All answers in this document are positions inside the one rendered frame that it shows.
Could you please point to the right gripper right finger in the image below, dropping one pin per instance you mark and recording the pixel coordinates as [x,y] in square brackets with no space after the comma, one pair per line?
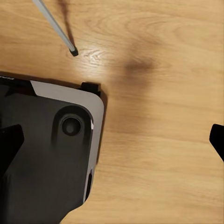
[217,139]

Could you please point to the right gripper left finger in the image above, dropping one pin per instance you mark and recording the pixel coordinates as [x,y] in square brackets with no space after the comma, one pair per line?
[11,139]

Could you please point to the camera tripod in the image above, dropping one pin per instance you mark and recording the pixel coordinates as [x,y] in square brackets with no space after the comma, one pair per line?
[41,6]

